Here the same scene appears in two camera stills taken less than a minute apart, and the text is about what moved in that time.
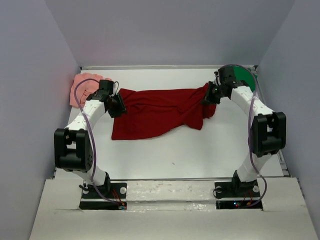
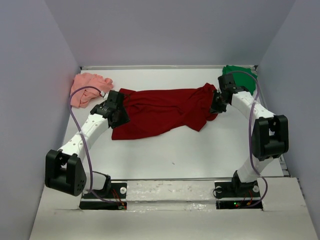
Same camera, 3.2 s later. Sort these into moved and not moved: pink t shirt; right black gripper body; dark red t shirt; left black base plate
Moved: right black gripper body
Not moved: left black base plate; pink t shirt; dark red t shirt
